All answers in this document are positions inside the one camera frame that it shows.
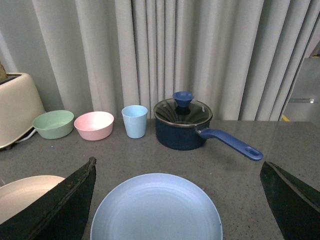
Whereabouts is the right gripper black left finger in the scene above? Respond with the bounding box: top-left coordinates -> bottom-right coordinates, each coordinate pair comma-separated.
0,156 -> 97,240

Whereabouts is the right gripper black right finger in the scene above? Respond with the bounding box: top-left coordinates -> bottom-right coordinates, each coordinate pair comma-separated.
260,161 -> 320,240

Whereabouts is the light blue plate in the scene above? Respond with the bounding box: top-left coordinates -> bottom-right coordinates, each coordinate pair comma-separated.
90,173 -> 223,240

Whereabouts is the beige plate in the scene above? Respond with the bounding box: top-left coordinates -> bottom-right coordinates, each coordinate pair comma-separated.
0,175 -> 64,223

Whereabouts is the green bowl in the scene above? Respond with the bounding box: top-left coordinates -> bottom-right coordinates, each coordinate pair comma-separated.
32,110 -> 75,140

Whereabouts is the pink bowl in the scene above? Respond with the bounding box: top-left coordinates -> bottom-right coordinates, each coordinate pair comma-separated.
74,111 -> 115,141

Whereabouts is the cream toaster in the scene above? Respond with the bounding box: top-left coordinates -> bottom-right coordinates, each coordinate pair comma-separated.
0,73 -> 46,149

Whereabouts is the light blue cup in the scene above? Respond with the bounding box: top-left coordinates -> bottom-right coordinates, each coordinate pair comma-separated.
121,105 -> 148,139

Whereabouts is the dark blue saucepan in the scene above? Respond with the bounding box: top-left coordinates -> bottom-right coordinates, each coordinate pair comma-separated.
155,119 -> 264,161

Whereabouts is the toast slice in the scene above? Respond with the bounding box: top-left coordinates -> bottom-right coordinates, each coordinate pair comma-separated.
0,62 -> 8,83

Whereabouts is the glass pot lid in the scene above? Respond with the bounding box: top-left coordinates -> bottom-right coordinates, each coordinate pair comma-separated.
153,91 -> 213,127

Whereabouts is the grey curtain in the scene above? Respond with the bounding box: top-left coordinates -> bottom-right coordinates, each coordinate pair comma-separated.
0,0 -> 320,122

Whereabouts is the white toaster cable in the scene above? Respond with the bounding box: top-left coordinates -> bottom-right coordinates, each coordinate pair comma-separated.
14,128 -> 37,144

